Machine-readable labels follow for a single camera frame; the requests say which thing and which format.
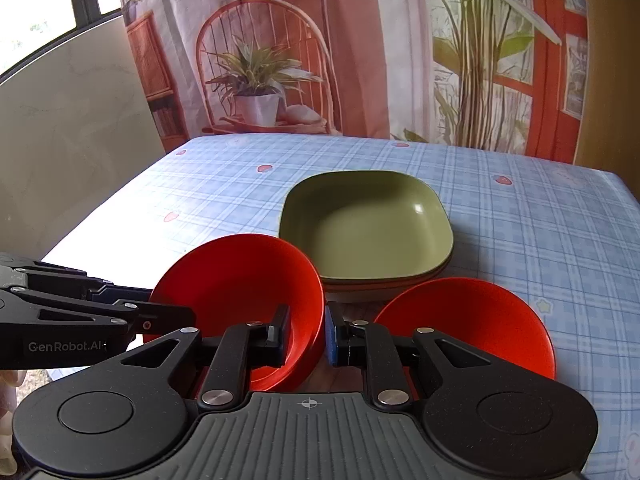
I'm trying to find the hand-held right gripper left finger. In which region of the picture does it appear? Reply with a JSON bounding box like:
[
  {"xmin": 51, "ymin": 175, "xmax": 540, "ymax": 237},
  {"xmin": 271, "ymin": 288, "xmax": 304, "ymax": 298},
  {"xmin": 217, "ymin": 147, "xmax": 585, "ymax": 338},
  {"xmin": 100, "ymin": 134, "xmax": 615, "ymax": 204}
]
[{"xmin": 120, "ymin": 304, "xmax": 292, "ymax": 409}]

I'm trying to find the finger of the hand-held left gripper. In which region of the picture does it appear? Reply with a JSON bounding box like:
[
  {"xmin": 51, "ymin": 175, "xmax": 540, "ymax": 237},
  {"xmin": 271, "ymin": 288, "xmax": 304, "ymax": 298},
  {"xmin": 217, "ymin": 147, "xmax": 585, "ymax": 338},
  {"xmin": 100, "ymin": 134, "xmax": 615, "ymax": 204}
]
[
  {"xmin": 15, "ymin": 259, "xmax": 154, "ymax": 306},
  {"xmin": 0, "ymin": 286, "xmax": 197, "ymax": 343}
]

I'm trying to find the printed room scene backdrop cloth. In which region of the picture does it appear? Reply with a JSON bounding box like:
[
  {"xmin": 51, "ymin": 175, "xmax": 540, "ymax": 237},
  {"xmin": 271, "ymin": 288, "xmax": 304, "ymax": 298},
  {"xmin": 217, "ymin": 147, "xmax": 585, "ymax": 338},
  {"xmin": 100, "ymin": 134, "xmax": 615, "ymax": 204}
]
[{"xmin": 114, "ymin": 0, "xmax": 589, "ymax": 164}]

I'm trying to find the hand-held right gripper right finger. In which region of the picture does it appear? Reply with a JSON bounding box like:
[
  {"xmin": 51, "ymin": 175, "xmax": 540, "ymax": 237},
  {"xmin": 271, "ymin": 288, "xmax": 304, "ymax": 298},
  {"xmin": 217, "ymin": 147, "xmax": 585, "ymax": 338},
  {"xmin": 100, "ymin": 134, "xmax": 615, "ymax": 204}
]
[{"xmin": 323, "ymin": 304, "xmax": 507, "ymax": 407}]

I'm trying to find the red round bowl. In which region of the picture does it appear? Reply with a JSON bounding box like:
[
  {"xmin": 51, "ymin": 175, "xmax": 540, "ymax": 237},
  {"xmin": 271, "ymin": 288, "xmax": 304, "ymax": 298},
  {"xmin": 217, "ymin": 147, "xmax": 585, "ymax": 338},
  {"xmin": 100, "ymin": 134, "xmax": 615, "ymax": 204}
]
[
  {"xmin": 148, "ymin": 233, "xmax": 327, "ymax": 392},
  {"xmin": 372, "ymin": 277, "xmax": 557, "ymax": 382}
]

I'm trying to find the person's left hand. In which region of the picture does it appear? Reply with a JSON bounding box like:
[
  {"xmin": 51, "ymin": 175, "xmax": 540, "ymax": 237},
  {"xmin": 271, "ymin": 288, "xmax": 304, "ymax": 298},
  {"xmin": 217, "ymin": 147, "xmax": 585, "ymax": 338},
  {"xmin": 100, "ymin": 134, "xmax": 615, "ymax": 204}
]
[{"xmin": 0, "ymin": 367, "xmax": 27, "ymax": 472}]

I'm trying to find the blue plaid tablecloth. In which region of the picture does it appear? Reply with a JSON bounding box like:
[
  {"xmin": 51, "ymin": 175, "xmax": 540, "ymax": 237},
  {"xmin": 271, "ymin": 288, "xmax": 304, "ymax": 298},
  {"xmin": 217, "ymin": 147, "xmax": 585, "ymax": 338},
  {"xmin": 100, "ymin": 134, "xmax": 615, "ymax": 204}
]
[{"xmin": 42, "ymin": 134, "xmax": 640, "ymax": 480}]

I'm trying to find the olive square plate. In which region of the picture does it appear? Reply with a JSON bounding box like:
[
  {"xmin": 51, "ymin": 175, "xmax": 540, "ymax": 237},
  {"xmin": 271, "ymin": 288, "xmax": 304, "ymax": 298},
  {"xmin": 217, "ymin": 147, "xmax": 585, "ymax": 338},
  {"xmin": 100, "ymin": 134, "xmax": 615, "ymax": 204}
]
[{"xmin": 320, "ymin": 252, "xmax": 454, "ymax": 290}]

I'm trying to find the green square plate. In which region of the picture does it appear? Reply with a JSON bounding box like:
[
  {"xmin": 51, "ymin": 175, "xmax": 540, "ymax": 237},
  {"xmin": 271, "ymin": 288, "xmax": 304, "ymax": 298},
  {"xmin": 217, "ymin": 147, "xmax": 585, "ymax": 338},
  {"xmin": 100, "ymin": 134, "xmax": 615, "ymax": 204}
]
[{"xmin": 278, "ymin": 170, "xmax": 455, "ymax": 284}]

